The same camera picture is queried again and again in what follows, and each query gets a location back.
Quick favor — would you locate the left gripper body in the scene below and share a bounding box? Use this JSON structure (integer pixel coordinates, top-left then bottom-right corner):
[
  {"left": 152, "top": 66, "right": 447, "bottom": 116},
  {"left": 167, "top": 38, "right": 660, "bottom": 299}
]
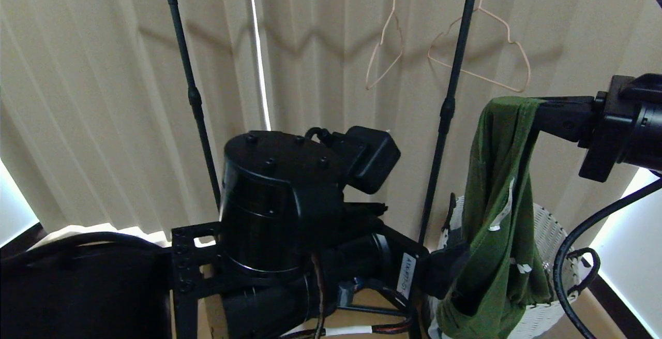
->
[{"left": 310, "top": 202, "right": 431, "bottom": 302}]

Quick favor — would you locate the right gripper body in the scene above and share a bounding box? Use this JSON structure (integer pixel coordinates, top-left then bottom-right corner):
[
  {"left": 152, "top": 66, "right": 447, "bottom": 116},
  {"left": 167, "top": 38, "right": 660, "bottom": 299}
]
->
[{"left": 578, "top": 72, "right": 662, "bottom": 182}]

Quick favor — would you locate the green long-sleeved shirt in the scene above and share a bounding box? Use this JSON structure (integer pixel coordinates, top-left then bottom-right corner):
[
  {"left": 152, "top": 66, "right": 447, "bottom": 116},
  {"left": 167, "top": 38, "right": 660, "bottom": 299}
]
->
[{"left": 434, "top": 96, "right": 555, "bottom": 339}]

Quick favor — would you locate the white laundry basket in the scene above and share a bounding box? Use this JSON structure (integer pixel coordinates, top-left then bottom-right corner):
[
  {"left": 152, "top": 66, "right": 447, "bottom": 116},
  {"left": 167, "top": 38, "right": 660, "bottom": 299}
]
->
[{"left": 427, "top": 193, "right": 601, "bottom": 339}]

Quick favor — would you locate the pink clothes hanger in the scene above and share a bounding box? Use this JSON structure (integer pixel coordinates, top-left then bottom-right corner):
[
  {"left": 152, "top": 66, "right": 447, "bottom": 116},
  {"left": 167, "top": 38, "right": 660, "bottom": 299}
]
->
[
  {"left": 427, "top": 0, "right": 532, "bottom": 94},
  {"left": 365, "top": 0, "right": 405, "bottom": 91}
]

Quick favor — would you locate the black clothes rack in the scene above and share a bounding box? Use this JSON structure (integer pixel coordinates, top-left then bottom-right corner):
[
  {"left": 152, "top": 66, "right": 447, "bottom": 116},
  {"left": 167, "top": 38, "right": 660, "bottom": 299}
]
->
[{"left": 71, "top": 0, "right": 628, "bottom": 246}]

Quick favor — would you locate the beige curtain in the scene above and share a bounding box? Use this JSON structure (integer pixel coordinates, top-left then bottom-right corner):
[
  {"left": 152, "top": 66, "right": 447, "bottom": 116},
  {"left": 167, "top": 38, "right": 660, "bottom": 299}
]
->
[{"left": 0, "top": 0, "right": 662, "bottom": 249}]

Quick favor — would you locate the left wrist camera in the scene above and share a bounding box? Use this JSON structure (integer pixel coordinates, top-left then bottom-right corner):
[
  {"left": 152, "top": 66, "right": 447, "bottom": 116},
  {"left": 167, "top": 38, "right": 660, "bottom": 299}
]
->
[{"left": 305, "top": 125, "right": 402, "bottom": 196}]

